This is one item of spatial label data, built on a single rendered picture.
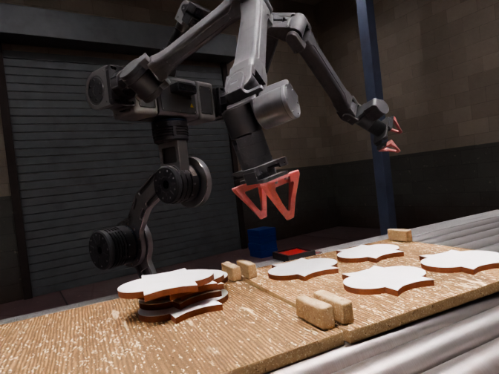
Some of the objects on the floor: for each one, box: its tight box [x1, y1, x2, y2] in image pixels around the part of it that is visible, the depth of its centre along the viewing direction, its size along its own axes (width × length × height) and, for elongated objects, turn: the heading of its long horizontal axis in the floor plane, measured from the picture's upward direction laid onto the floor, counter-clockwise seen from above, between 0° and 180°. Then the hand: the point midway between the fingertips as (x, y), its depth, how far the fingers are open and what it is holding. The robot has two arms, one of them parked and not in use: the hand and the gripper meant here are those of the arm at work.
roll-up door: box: [0, 2, 247, 300], centre depth 510 cm, size 34×330×342 cm
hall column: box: [356, 0, 397, 235], centre depth 502 cm, size 34×34×440 cm
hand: (274, 214), depth 65 cm, fingers open, 9 cm apart
